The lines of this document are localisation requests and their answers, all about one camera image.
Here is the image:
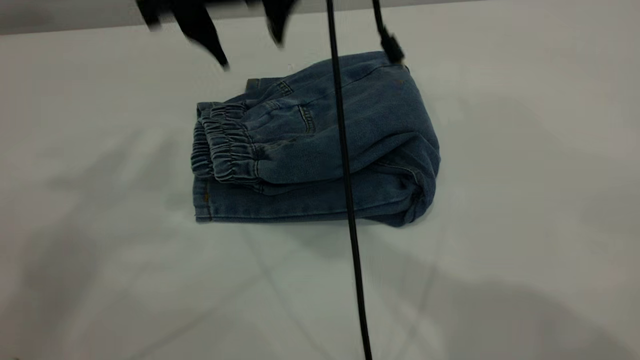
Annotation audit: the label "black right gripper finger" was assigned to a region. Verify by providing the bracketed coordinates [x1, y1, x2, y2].
[172, 0, 231, 68]
[262, 0, 300, 47]

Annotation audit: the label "blue denim pants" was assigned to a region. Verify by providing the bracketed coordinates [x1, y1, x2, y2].
[190, 50, 442, 228]

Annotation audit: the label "black cable with USB plug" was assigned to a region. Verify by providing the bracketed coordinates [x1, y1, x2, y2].
[372, 0, 407, 67]

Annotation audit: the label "long black cable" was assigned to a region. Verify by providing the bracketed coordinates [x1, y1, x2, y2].
[326, 0, 373, 360]

